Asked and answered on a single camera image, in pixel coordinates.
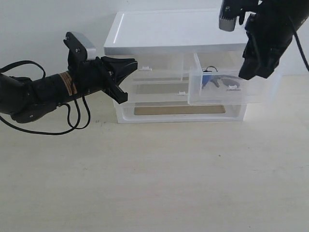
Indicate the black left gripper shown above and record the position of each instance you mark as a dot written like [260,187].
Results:
[92,76]

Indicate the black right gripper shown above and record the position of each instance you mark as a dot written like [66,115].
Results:
[268,38]

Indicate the key bunch with blue tag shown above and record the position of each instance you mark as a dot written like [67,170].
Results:
[230,82]

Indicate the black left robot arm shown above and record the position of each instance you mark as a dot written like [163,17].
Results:
[27,101]

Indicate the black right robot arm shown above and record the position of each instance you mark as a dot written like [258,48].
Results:
[295,11]

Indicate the white plastic drawer cabinet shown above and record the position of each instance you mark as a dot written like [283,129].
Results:
[172,32]

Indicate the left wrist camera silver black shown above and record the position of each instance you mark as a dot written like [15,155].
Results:
[80,47]

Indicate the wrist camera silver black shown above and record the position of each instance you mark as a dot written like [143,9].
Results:
[80,47]
[229,12]

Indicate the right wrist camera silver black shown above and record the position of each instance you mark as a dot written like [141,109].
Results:
[229,12]

